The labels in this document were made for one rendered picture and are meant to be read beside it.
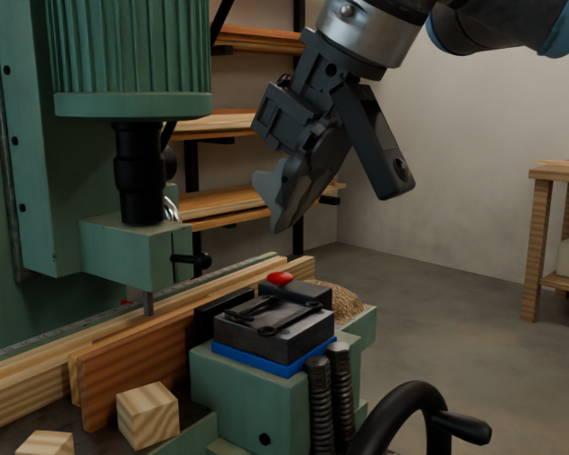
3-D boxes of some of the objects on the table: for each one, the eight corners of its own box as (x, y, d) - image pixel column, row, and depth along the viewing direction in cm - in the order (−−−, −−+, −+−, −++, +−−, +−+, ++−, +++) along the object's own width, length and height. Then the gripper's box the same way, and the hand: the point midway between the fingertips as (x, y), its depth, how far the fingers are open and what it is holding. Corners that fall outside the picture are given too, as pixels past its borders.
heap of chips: (342, 325, 79) (342, 301, 79) (265, 304, 88) (265, 282, 87) (371, 306, 87) (372, 283, 86) (297, 288, 95) (298, 267, 94)
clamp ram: (246, 403, 58) (245, 323, 56) (195, 382, 63) (192, 308, 61) (294, 369, 65) (295, 298, 63) (247, 353, 70) (245, 285, 68)
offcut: (180, 434, 54) (178, 399, 53) (135, 451, 51) (132, 414, 50) (161, 413, 57) (159, 380, 56) (117, 429, 55) (115, 394, 54)
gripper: (339, 30, 58) (261, 193, 68) (289, 20, 50) (209, 204, 61) (404, 70, 54) (311, 236, 65) (359, 67, 47) (264, 253, 58)
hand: (284, 227), depth 61 cm, fingers closed
